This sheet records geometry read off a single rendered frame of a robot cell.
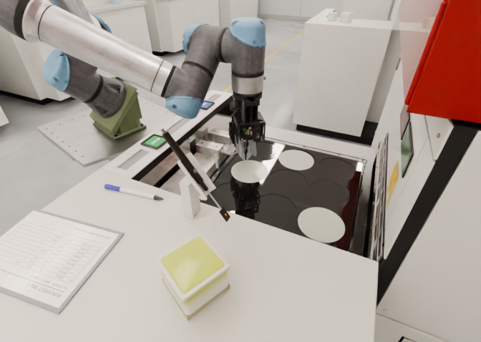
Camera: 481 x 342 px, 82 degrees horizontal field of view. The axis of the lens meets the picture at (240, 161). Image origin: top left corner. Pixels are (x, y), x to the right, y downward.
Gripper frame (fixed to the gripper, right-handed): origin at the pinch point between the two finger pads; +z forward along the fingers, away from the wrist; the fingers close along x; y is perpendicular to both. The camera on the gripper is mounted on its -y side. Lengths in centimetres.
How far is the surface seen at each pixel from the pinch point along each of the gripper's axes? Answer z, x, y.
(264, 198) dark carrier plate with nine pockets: 1.4, 1.4, 17.2
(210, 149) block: 0.8, -9.5, -5.9
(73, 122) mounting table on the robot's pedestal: 9, -63, -49
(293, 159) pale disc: 1.2, 13.4, 3.3
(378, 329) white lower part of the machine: 14, 18, 45
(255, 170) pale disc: 1.3, 1.6, 6.1
